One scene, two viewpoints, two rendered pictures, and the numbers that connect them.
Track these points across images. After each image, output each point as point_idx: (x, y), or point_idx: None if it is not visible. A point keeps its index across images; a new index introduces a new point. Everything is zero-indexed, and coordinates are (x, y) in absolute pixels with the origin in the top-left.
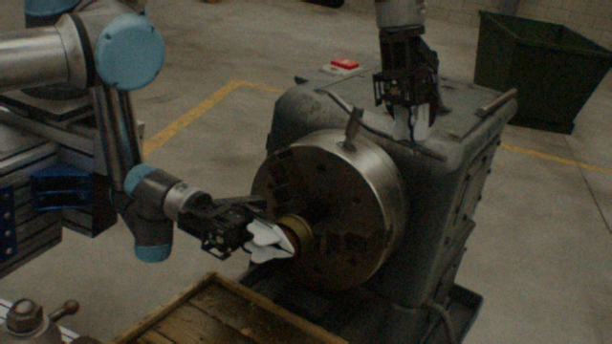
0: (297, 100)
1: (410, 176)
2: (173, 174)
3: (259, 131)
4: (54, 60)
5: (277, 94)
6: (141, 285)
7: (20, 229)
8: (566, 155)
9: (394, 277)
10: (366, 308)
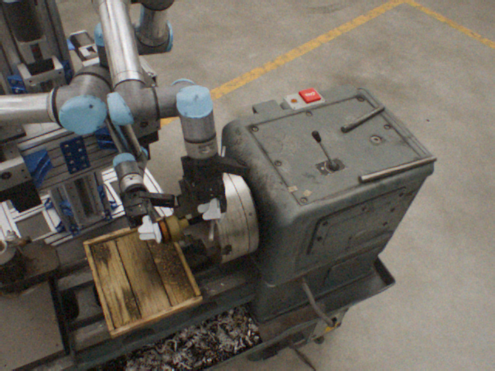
0: (232, 132)
1: (266, 215)
2: (296, 83)
3: (389, 56)
4: (42, 116)
5: (431, 18)
6: None
7: (91, 155)
8: None
9: (261, 263)
10: (241, 272)
